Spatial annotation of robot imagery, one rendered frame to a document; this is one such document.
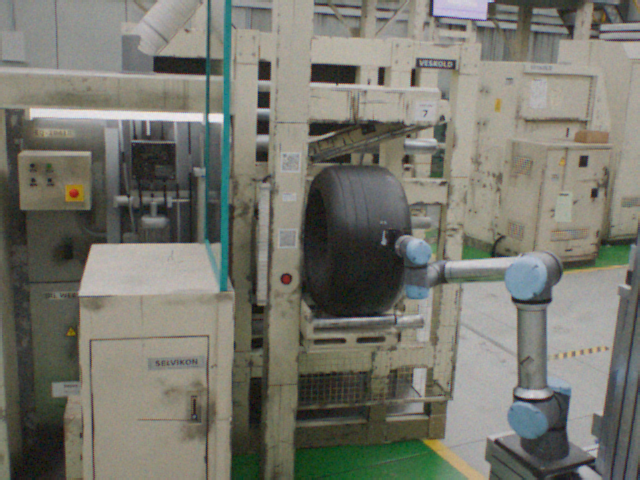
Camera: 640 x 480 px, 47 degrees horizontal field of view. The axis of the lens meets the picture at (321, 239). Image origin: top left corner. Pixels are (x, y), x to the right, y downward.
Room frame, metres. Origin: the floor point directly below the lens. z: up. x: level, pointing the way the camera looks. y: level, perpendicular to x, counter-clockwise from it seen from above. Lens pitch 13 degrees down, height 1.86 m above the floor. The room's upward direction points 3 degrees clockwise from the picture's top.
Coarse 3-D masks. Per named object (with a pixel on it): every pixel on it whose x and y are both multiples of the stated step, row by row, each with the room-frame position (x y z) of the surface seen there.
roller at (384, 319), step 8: (320, 320) 2.68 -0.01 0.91; (328, 320) 2.68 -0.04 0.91; (336, 320) 2.69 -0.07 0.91; (344, 320) 2.70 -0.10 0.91; (352, 320) 2.71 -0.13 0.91; (360, 320) 2.71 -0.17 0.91; (368, 320) 2.72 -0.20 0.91; (376, 320) 2.73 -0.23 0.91; (384, 320) 2.73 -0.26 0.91; (392, 320) 2.74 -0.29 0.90
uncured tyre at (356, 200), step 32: (320, 192) 2.78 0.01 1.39; (352, 192) 2.66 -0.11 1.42; (384, 192) 2.69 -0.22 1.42; (320, 224) 3.12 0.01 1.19; (352, 224) 2.58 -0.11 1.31; (320, 256) 3.09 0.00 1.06; (352, 256) 2.56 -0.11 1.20; (384, 256) 2.59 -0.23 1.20; (320, 288) 2.98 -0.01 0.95; (352, 288) 2.58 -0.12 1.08; (384, 288) 2.61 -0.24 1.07
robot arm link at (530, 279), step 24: (528, 264) 2.00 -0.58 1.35; (552, 264) 2.05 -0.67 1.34; (528, 288) 1.99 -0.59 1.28; (552, 288) 2.02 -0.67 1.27; (528, 312) 2.01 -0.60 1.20; (528, 336) 2.00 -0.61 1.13; (528, 360) 2.00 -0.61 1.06; (528, 384) 1.99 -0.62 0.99; (528, 408) 1.96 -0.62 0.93; (552, 408) 1.99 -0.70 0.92; (528, 432) 1.96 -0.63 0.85
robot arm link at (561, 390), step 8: (552, 384) 2.09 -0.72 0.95; (560, 384) 2.10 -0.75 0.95; (568, 384) 2.11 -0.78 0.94; (560, 392) 2.07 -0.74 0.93; (568, 392) 2.08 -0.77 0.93; (560, 400) 2.06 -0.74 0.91; (568, 400) 2.09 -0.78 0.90; (560, 408) 2.04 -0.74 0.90; (568, 408) 2.09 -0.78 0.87; (560, 416) 2.05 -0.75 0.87; (560, 424) 2.07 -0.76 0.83
